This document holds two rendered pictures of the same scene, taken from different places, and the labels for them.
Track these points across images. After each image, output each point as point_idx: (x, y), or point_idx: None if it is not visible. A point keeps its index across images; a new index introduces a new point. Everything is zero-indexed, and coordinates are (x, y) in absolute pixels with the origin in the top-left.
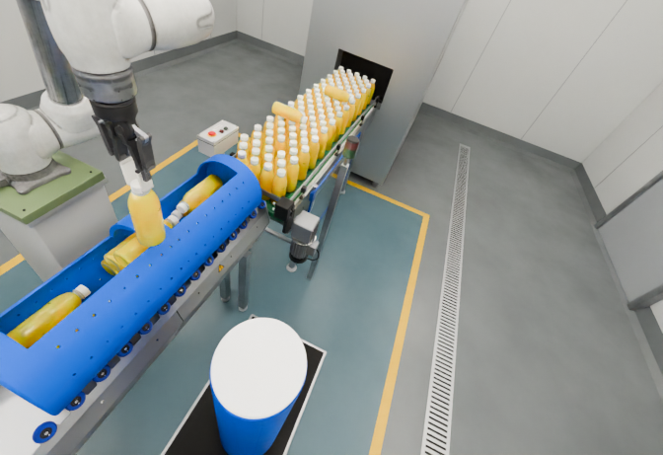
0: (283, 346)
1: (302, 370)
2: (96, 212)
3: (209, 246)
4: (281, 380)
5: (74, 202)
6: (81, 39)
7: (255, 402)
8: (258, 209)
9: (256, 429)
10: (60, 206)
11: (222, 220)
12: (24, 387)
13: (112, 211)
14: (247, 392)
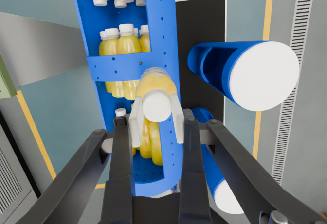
0: (277, 60)
1: (297, 66)
2: (18, 33)
3: (176, 24)
4: (283, 80)
5: (2, 47)
6: None
7: (271, 100)
8: None
9: None
10: (5, 62)
11: None
12: (177, 180)
13: (22, 17)
14: (264, 98)
